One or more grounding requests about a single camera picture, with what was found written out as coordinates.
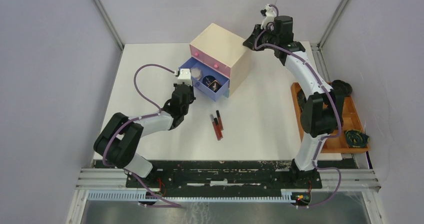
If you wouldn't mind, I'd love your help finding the black coiled band top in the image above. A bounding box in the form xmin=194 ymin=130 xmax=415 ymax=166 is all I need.
xmin=331 ymin=80 xmax=353 ymax=97

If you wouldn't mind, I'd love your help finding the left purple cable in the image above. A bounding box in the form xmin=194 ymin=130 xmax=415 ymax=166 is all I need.
xmin=101 ymin=64 xmax=185 ymax=209

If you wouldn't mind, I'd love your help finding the white slotted cable duct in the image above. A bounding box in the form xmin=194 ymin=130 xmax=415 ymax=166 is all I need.
xmin=86 ymin=188 xmax=312 ymax=204

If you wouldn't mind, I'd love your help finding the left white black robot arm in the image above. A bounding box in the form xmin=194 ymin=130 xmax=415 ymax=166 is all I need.
xmin=93 ymin=83 xmax=195 ymax=187

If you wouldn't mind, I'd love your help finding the black square compact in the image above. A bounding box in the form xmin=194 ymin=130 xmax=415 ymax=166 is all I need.
xmin=207 ymin=80 xmax=222 ymax=93

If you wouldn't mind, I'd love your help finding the pastel wooden drawer chest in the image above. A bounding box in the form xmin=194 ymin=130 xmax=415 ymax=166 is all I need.
xmin=189 ymin=23 xmax=252 ymax=98

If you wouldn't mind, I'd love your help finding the orange wooden compartment tray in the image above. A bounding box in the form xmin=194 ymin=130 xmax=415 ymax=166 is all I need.
xmin=290 ymin=81 xmax=371 ymax=154

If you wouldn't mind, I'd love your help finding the green yellow coiled band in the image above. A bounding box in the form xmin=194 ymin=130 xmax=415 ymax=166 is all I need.
xmin=344 ymin=129 xmax=370 ymax=148

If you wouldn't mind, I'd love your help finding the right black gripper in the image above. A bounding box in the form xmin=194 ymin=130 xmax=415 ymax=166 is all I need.
xmin=243 ymin=24 xmax=280 ymax=51

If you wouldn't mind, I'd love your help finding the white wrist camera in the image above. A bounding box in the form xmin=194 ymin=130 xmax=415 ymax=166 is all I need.
xmin=260 ymin=4 xmax=279 ymax=29
xmin=174 ymin=68 xmax=193 ymax=86

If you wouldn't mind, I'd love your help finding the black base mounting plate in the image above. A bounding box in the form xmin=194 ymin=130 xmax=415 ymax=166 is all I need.
xmin=92 ymin=158 xmax=359 ymax=198

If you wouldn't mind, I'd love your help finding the silver red mascara tube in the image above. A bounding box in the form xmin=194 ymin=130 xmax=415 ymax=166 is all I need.
xmin=209 ymin=114 xmax=220 ymax=140

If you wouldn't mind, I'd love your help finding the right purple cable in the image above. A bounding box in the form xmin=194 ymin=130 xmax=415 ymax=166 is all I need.
xmin=253 ymin=4 xmax=343 ymax=209

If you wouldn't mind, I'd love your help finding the round dark blue jar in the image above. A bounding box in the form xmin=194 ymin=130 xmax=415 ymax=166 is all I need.
xmin=202 ymin=75 xmax=216 ymax=86

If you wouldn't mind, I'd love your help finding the purple drawer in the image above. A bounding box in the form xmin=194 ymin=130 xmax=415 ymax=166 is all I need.
xmin=179 ymin=58 xmax=230 ymax=101

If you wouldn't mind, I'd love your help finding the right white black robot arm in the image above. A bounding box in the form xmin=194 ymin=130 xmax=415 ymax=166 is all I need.
xmin=243 ymin=16 xmax=345 ymax=188

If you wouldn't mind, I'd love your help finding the dark red lip gloss tube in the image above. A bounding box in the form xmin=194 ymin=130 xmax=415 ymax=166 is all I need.
xmin=216 ymin=110 xmax=224 ymax=131

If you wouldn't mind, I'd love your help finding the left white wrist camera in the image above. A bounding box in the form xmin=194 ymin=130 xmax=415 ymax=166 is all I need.
xmin=174 ymin=68 xmax=193 ymax=86

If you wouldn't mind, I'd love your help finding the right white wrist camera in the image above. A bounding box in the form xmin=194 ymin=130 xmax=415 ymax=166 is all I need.
xmin=260 ymin=4 xmax=279 ymax=29

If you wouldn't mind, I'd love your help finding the purple cable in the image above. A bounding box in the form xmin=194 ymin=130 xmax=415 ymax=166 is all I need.
xmin=101 ymin=64 xmax=185 ymax=209
xmin=253 ymin=4 xmax=343 ymax=209

